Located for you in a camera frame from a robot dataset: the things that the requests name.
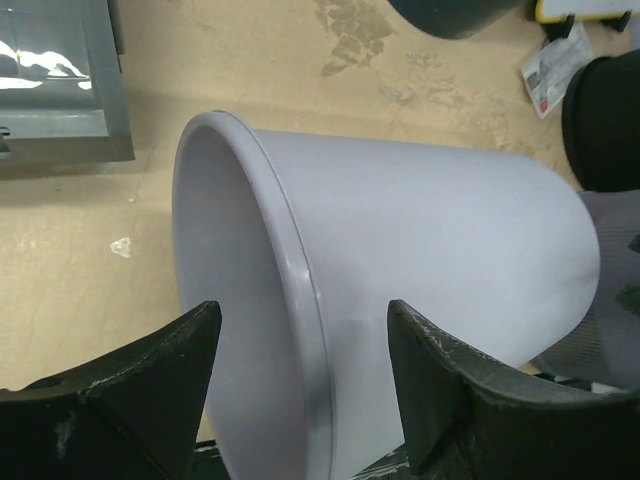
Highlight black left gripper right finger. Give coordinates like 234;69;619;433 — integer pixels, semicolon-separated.
387;300;639;479

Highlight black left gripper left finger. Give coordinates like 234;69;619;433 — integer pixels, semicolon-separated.
1;301;222;479

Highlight grey slatted square basket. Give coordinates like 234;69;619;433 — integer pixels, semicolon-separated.
533;190;639;390

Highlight grey round plastic bin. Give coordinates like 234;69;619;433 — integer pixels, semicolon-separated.
172;111;600;479

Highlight grey plastic crate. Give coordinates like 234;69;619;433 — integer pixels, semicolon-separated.
1;0;135;164

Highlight black ribbed round bin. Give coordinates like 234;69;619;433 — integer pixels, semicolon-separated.
562;50;639;192

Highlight dark blue round bin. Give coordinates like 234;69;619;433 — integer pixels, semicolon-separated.
389;0;530;40

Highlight clear ruler set pouch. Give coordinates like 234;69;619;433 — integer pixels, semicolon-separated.
521;23;594;119

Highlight yellow framed whiteboard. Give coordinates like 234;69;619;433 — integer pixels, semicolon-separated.
533;0;639;42

